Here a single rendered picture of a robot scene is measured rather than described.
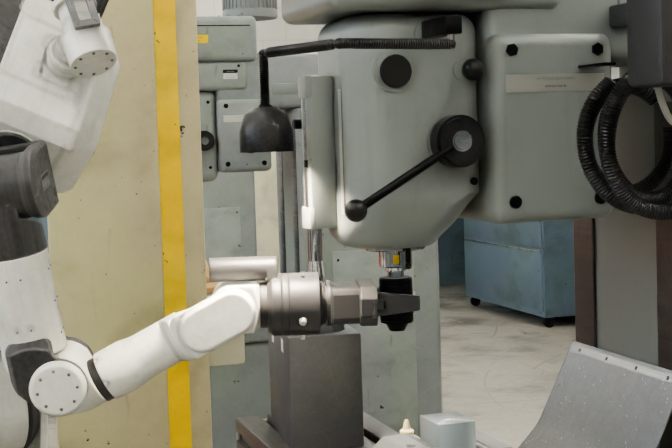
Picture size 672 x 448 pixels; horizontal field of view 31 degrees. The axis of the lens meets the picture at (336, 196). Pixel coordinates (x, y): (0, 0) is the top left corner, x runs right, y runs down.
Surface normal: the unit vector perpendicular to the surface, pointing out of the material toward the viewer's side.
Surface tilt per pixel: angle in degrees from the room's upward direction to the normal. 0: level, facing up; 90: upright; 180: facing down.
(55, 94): 58
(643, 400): 63
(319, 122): 90
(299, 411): 90
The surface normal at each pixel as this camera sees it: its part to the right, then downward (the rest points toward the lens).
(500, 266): -0.95, 0.04
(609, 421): -0.86, -0.42
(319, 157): 0.31, 0.04
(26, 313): 0.10, 0.18
